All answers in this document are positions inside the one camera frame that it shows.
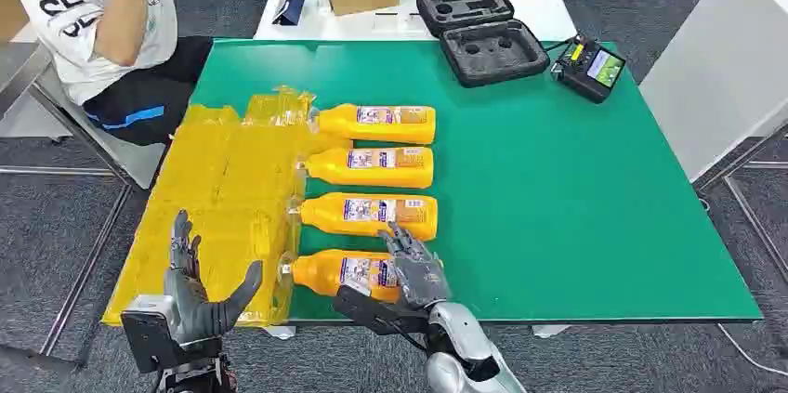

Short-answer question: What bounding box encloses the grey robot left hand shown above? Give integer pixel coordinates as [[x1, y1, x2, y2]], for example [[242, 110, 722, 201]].
[[163, 209, 265, 346]]

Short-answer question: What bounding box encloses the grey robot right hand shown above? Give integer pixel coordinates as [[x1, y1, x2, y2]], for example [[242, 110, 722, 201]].
[[378, 222, 453, 311]]

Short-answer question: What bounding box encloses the orange detergent bottle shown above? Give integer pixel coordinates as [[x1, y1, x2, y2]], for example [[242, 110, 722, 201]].
[[280, 248, 406, 305], [308, 103, 438, 146], [296, 146, 436, 190], [288, 192, 440, 242]]

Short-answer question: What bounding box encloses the white table foot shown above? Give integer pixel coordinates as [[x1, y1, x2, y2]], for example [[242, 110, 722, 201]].
[[263, 324, 298, 342], [532, 323, 575, 340]]

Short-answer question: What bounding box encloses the yellow plastic sheet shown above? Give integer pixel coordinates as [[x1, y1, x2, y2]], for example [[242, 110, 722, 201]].
[[101, 85, 355, 329]]

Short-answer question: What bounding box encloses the green table mat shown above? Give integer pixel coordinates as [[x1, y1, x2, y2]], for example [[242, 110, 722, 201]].
[[189, 39, 765, 324]]

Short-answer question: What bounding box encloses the grey chair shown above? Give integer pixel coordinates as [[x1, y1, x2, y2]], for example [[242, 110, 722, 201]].
[[27, 79, 168, 192]]

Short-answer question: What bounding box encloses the black foam-lined case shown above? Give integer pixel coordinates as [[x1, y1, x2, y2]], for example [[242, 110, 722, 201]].
[[415, 0, 552, 89]]

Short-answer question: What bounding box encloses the black controller with screen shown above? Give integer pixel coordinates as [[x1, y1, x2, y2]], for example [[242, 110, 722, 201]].
[[550, 33, 628, 105]]

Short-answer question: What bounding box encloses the steel bench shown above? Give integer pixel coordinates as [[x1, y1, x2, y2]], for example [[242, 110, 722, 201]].
[[0, 41, 55, 122]]

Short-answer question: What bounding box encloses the person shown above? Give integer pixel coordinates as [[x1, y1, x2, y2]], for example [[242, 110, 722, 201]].
[[0, 0, 322, 149]]

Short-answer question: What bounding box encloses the brown carton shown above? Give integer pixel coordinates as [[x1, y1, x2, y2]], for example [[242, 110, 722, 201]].
[[0, 0, 31, 45]]

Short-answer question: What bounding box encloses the white side table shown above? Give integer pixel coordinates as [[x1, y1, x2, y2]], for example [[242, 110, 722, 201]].
[[637, 0, 788, 186]]

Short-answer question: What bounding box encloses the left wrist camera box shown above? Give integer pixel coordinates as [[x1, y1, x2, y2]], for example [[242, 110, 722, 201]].
[[120, 294, 186, 374]]

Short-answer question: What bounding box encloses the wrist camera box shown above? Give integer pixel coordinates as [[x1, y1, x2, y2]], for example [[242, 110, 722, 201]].
[[120, 294, 186, 374], [332, 283, 432, 337]]

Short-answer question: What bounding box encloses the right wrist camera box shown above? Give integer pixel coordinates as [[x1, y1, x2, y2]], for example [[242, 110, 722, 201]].
[[332, 283, 432, 337]]

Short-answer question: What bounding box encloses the white floor cable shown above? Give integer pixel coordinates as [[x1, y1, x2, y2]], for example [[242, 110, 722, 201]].
[[716, 322, 788, 378]]

